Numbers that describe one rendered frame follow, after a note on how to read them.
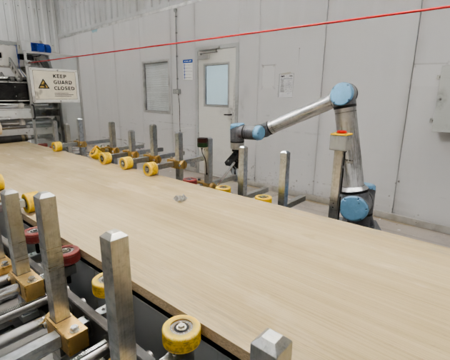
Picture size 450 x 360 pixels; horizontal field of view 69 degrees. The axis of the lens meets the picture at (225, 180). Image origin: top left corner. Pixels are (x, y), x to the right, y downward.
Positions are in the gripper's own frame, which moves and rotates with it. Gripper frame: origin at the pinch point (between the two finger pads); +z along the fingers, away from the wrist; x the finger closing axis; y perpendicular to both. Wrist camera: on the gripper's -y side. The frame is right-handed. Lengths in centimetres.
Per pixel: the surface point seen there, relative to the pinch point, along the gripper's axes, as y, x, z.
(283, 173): -31, -55, -19
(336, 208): -31, -82, -8
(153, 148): -32, 44, -21
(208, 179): -31.7, -6.2, -8.0
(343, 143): -32, -83, -36
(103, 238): -139, -86, -36
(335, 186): -31, -81, -17
